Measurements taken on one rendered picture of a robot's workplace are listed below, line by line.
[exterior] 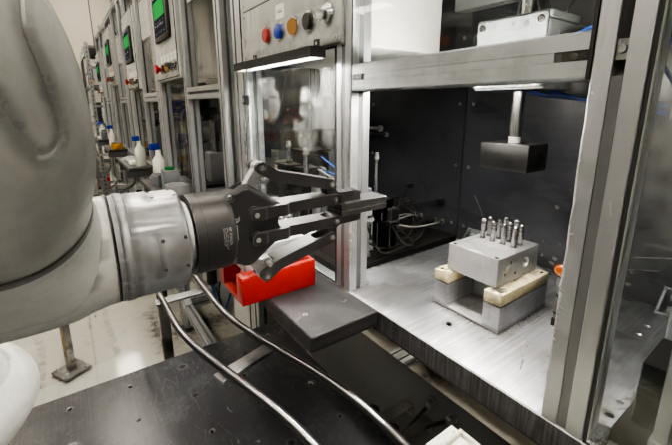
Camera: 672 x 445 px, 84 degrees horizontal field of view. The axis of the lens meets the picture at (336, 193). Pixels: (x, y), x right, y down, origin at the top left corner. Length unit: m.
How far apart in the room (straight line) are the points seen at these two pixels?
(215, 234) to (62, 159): 0.17
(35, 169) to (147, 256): 0.15
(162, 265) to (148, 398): 0.65
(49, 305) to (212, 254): 0.12
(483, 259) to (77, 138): 0.58
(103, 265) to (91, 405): 0.69
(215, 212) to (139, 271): 0.08
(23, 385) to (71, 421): 0.22
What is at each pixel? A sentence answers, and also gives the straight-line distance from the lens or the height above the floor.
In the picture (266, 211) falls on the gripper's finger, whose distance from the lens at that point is 0.38.
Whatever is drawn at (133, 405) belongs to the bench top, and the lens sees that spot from 0.96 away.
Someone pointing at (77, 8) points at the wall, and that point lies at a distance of 8.01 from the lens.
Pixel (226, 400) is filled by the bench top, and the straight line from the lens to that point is 0.90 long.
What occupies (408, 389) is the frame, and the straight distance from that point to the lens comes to 1.01.
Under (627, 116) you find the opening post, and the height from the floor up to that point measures 1.26.
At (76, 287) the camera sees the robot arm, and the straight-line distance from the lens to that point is 0.31.
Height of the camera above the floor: 1.27
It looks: 13 degrees down
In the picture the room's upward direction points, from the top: straight up
